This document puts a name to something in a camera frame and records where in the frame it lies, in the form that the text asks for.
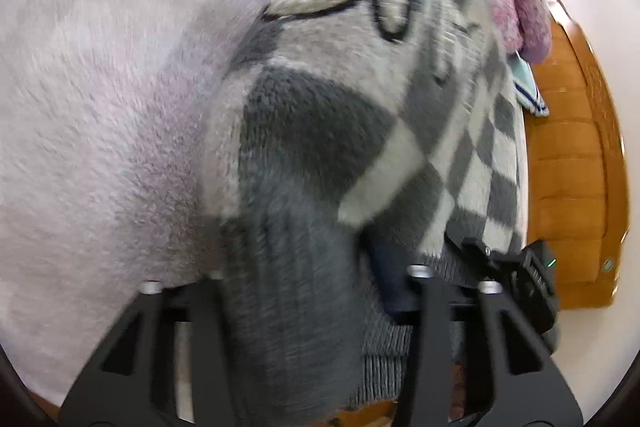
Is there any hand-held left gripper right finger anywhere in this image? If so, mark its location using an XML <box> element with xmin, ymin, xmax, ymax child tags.
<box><xmin>367</xmin><ymin>239</ymin><xmax>586</xmax><ymax>427</ymax></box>

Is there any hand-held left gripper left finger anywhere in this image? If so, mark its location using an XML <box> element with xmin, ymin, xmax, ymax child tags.
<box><xmin>57</xmin><ymin>272</ymin><xmax>236</xmax><ymax>427</ymax></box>

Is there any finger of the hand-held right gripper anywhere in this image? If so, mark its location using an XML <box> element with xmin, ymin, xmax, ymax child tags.
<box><xmin>445</xmin><ymin>234</ymin><xmax>526</xmax><ymax>294</ymax></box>

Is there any grey white checkered cardigan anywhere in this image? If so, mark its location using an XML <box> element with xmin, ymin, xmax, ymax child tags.
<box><xmin>200</xmin><ymin>0</ymin><xmax>528</xmax><ymax>425</ymax></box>

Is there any wooden headboard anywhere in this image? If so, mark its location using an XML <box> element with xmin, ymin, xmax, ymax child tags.
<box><xmin>522</xmin><ymin>0</ymin><xmax>631</xmax><ymax>310</ymax></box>

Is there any blue striped pillow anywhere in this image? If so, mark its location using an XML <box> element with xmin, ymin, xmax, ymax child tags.
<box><xmin>507</xmin><ymin>54</ymin><xmax>550</xmax><ymax>118</ymax></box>

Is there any white fluffy blanket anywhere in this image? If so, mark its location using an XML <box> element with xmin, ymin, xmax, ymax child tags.
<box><xmin>0</xmin><ymin>0</ymin><xmax>361</xmax><ymax>408</ymax></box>

